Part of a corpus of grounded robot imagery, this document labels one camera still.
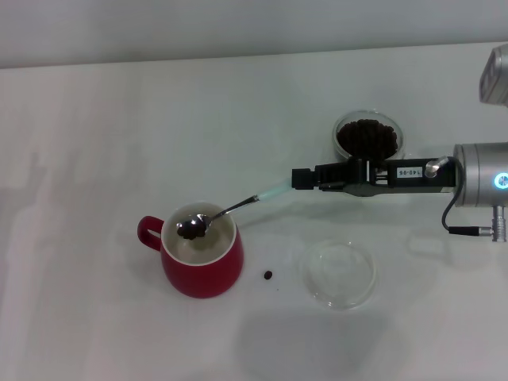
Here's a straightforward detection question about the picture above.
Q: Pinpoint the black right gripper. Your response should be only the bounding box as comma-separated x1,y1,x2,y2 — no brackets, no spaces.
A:
292,156,457,198

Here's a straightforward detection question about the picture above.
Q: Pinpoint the blue-handled metal spoon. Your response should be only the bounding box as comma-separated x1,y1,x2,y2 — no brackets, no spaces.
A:
176,183,297,241

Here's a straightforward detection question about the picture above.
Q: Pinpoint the small coffee bean portion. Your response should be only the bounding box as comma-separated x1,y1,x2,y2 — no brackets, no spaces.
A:
176,221,206,241

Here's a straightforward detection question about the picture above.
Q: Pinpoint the red ceramic mug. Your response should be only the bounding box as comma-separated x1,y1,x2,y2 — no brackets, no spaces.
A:
137,201,245,299

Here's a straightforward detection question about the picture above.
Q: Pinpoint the coffee bean heap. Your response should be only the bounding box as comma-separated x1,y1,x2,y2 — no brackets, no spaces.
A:
336,117,400,159

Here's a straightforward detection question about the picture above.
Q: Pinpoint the clear glass dish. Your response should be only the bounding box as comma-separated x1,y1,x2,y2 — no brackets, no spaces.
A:
302,239,378,313

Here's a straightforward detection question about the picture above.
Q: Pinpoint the double-wall glass cup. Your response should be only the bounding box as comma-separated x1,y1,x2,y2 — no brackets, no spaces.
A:
332,110,409,162

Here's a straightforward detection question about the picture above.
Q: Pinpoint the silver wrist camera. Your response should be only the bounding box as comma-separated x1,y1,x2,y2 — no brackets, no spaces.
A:
478,43,508,108

